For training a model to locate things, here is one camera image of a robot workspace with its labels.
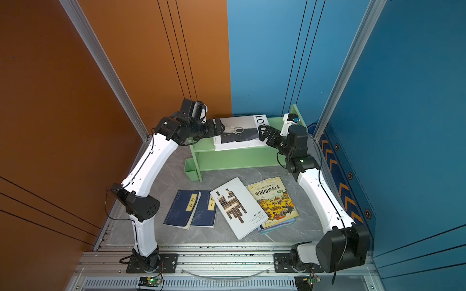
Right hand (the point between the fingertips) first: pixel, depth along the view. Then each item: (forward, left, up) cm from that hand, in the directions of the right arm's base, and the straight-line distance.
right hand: (267, 130), depth 76 cm
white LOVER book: (+2, +11, -2) cm, 11 cm away
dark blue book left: (-21, +39, -32) cm, 55 cm away
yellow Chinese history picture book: (-16, -6, -33) cm, 37 cm away
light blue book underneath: (-30, 0, -34) cm, 45 cm away
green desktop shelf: (-4, +28, -14) cm, 31 cm away
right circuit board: (-49, -14, -36) cm, 63 cm away
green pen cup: (+1, +40, -30) cm, 50 cm away
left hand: (+2, +21, +1) cm, 21 cm away
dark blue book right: (-23, +28, -33) cm, 49 cm away
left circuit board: (-49, +47, -35) cm, 77 cm away
